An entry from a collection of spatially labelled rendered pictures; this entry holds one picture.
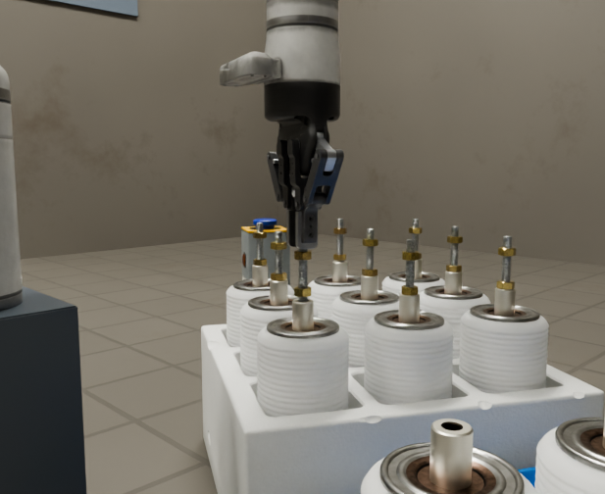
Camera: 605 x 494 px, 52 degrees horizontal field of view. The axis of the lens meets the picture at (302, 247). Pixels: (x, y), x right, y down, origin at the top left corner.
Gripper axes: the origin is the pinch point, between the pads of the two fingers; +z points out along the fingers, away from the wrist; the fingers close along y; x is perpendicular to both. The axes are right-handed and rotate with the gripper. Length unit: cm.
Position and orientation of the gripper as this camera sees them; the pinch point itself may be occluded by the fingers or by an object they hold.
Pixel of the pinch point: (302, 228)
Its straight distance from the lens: 62.6
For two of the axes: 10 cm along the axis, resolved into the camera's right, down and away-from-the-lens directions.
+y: -4.3, -1.2, 8.9
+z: 0.0, 9.9, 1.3
